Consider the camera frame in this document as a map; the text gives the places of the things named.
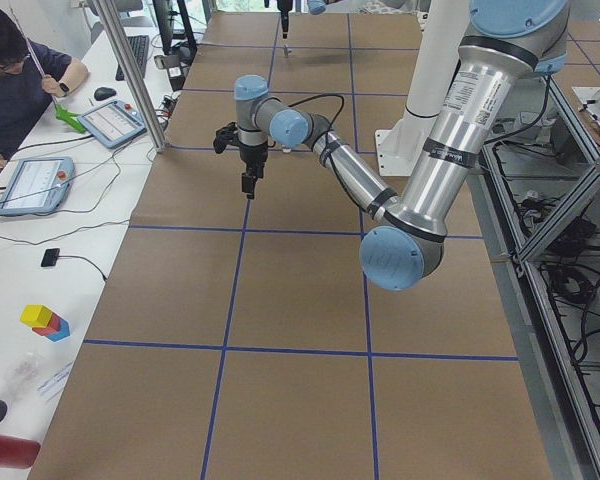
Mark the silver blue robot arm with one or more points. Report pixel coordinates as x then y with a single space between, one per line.
315 7
472 54

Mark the seated person in navy shirt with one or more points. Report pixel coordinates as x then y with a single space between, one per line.
31 76

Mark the red cylinder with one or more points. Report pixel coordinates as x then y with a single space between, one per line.
18 453

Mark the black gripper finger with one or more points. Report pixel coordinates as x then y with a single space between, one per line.
249 179
284 19

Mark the brown paper table mat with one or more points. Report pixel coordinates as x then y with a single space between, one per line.
239 339

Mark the aluminium frame rack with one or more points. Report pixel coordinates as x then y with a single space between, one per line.
538 199

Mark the small black puck device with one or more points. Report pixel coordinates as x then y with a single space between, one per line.
50 257

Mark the aluminium frame post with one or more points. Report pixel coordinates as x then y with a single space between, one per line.
111 22

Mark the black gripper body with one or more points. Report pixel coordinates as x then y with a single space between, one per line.
283 11
252 155

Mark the black computer mouse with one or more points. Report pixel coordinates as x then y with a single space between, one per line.
104 93

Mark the green plastic tool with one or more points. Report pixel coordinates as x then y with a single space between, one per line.
68 118

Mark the stacked coloured toy blocks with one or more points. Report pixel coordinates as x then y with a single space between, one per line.
44 322

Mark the teach pendant tablet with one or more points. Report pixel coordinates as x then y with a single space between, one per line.
113 123
37 187

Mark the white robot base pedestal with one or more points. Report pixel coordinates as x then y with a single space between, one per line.
398 148

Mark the far teach pendant tablet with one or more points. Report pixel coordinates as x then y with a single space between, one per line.
113 123

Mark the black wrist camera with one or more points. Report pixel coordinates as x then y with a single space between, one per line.
226 136

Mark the black keyboard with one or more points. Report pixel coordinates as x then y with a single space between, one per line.
139 46

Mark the near teach pendant tablet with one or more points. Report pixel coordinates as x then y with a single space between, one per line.
37 187

